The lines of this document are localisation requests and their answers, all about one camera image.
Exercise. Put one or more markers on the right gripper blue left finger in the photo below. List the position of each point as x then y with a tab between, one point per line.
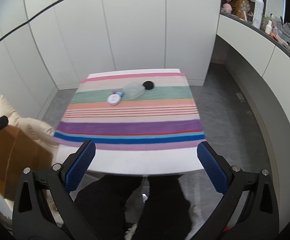
72	170

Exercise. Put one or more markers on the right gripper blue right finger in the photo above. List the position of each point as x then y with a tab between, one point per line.
220	173

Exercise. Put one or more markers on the white round tin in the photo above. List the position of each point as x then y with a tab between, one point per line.
114	99

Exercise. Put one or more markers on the blue bottle pink cap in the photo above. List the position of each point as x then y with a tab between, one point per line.
120	93

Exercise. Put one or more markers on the translucent plastic box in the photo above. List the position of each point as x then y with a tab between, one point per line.
133	90

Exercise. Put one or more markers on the cream padded chair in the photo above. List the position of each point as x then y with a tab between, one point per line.
40	132

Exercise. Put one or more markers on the brown cardboard box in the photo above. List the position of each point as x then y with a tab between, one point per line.
17	152

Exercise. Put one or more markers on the person's black trousers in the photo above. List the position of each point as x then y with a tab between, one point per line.
165	214

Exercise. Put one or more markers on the white small table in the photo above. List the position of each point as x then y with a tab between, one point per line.
139	163

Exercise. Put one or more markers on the striped colourful towel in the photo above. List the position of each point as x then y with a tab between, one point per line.
163	118

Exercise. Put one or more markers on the white curved counter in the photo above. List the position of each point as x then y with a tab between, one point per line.
261	68

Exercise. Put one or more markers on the small white bottle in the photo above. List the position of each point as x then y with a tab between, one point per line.
268	28

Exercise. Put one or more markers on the pink plush toy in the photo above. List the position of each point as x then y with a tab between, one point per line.
226	8

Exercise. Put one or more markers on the tall white bottle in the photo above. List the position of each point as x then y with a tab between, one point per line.
257	14

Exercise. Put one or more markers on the brown paw print bag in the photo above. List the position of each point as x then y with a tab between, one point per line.
240	8

